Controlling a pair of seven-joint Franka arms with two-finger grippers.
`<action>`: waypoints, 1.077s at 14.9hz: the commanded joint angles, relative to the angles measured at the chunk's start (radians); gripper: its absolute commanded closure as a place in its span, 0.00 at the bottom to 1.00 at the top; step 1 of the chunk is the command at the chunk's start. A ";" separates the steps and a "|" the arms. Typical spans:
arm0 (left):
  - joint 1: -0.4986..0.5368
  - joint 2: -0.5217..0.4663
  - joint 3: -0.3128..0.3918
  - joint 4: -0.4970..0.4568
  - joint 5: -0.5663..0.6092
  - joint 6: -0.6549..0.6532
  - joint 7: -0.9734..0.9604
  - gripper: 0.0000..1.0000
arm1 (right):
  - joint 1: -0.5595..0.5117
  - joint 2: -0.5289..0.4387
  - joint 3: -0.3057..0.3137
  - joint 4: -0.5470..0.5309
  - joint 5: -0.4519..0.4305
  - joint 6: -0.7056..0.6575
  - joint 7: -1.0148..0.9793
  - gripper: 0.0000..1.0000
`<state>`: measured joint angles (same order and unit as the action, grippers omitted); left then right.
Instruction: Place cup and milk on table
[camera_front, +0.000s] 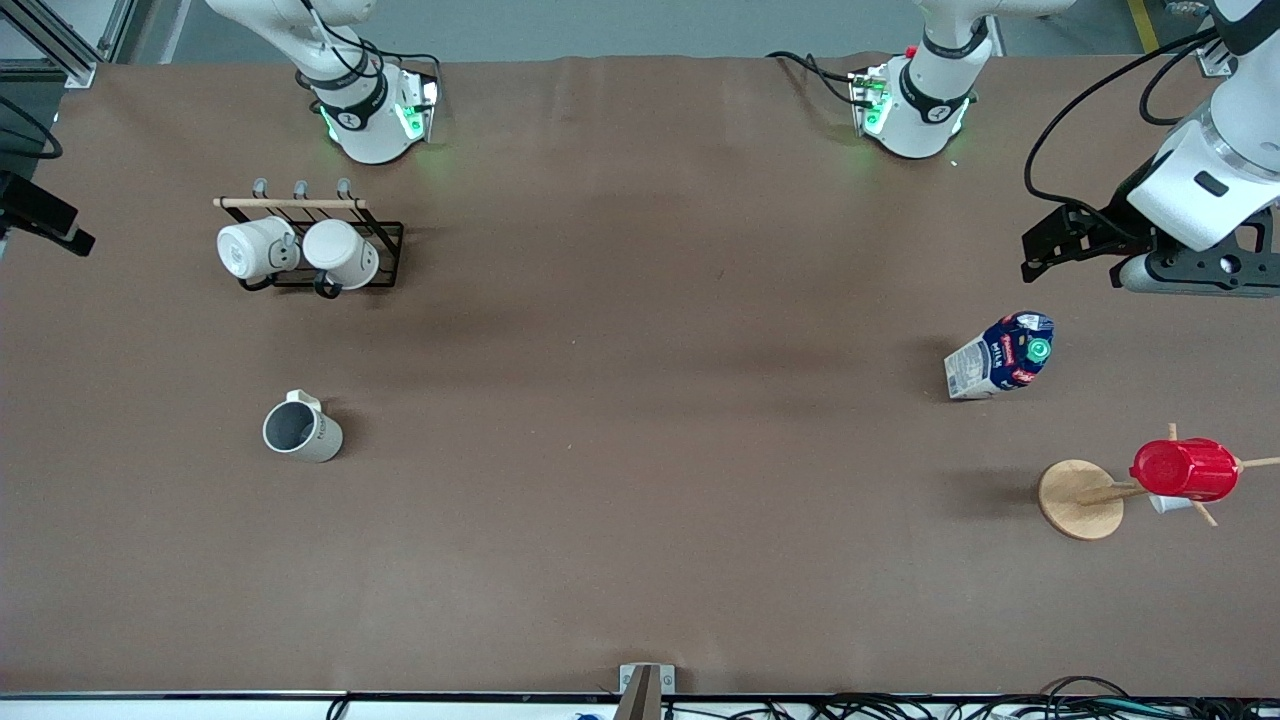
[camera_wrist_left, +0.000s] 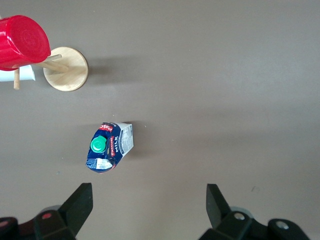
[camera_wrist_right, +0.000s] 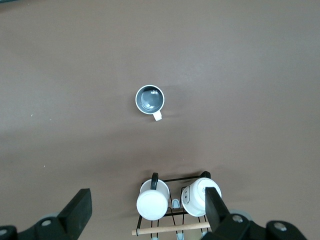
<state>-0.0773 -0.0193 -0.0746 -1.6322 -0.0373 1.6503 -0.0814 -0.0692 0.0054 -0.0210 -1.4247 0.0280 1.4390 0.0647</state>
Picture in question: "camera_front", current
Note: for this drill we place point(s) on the grey metal bracket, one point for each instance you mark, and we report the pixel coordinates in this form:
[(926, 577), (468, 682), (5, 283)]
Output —
[(628, 675)]

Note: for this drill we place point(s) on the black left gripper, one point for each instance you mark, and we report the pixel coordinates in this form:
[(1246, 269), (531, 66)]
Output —
[(1127, 214)]

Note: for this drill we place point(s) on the brown camera mount post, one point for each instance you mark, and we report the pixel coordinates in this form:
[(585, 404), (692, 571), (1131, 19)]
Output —
[(642, 700)]

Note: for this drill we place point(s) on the grey ceramic mug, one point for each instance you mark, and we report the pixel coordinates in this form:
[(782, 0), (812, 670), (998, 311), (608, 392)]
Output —
[(310, 435)]

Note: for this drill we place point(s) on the blue white milk carton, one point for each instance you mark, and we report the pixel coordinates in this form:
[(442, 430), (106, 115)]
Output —
[(1000, 360)]

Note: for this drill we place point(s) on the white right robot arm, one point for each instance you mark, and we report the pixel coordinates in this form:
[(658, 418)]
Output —
[(365, 125)]

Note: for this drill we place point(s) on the wooden mug tree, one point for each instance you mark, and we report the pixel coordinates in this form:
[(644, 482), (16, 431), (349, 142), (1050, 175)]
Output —
[(1080, 500)]

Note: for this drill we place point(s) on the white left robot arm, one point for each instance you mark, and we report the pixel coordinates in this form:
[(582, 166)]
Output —
[(925, 100)]

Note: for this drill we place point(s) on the white ceramic mug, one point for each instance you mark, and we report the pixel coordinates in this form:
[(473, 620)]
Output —
[(340, 252), (250, 250)]

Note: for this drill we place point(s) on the small white cup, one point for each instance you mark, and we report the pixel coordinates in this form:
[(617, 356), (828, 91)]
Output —
[(1168, 503)]

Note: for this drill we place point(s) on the red plastic cup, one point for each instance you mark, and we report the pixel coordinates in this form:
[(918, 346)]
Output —
[(1185, 470)]

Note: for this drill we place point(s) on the aluminium frame profile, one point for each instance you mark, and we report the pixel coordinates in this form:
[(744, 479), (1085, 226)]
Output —
[(70, 50), (1215, 60)]

